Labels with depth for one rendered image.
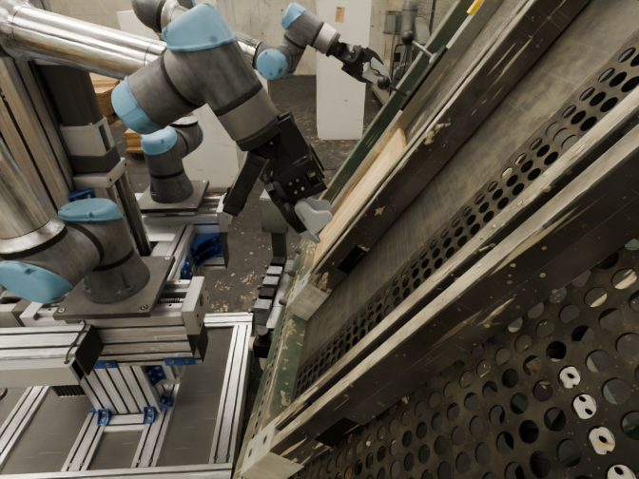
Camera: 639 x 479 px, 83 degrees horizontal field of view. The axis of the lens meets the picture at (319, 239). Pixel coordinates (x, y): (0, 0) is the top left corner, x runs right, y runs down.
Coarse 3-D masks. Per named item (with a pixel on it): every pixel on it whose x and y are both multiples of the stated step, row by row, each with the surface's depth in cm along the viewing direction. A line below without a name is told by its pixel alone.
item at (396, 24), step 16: (400, 0) 566; (400, 16) 576; (416, 16) 589; (384, 32) 608; (400, 32) 576; (416, 32) 559; (384, 48) 646; (400, 48) 585; (416, 48) 530; (384, 64) 628; (400, 64) 585; (384, 96) 612
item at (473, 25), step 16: (496, 0) 92; (480, 16) 94; (464, 32) 97; (464, 48) 99; (448, 64) 101; (432, 80) 104; (416, 96) 107; (400, 112) 112; (416, 112) 110; (384, 144) 116; (368, 160) 120; (352, 176) 128; (336, 208) 132
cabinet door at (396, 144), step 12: (396, 132) 113; (396, 144) 106; (384, 156) 112; (396, 156) 100; (372, 168) 117; (384, 168) 105; (360, 180) 123; (372, 180) 111; (360, 192) 116; (348, 204) 123; (336, 216) 129; (348, 216) 115; (324, 228) 136; (336, 228) 121; (324, 240) 126
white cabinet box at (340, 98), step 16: (320, 0) 396; (336, 0) 397; (352, 0) 398; (368, 0) 399; (320, 16) 405; (336, 16) 406; (352, 16) 407; (368, 16) 407; (352, 32) 416; (368, 32) 416; (320, 64) 432; (336, 64) 433; (320, 80) 443; (336, 80) 443; (352, 80) 444; (320, 96) 453; (336, 96) 454; (352, 96) 455; (320, 112) 464; (336, 112) 465; (352, 112) 466; (320, 128) 476; (336, 128) 477; (352, 128) 478
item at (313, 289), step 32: (544, 0) 56; (576, 0) 56; (512, 32) 59; (544, 32) 59; (480, 64) 63; (512, 64) 62; (448, 96) 70; (480, 96) 65; (448, 128) 69; (416, 160) 73; (448, 160) 72; (384, 192) 78; (416, 192) 77; (352, 224) 85; (384, 224) 83; (320, 256) 97; (352, 256) 89; (320, 288) 96
